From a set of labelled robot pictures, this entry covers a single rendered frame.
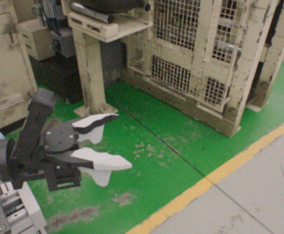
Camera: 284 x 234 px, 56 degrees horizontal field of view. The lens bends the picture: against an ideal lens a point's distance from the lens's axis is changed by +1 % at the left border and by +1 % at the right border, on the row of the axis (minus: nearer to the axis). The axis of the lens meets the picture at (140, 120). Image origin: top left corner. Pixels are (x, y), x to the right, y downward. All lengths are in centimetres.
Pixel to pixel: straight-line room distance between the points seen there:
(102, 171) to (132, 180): 133
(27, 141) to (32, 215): 47
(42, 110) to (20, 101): 177
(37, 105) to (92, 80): 165
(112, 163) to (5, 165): 16
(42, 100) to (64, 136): 9
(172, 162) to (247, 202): 51
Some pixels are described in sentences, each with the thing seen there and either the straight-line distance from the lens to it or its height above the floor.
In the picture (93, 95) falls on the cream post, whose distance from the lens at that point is 211.
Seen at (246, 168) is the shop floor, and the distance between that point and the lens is 194.
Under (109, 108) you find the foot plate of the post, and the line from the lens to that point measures 229.
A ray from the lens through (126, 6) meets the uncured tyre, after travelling 156.
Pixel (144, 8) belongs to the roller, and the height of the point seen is 90.
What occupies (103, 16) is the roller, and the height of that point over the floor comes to 91.
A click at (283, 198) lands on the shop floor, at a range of 187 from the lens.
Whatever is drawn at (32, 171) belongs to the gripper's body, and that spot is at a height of 102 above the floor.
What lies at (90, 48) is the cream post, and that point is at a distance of 194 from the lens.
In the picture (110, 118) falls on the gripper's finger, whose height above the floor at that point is 105.
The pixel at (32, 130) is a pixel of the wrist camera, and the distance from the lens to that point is 42.
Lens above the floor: 137
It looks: 39 degrees down
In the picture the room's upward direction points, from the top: straight up
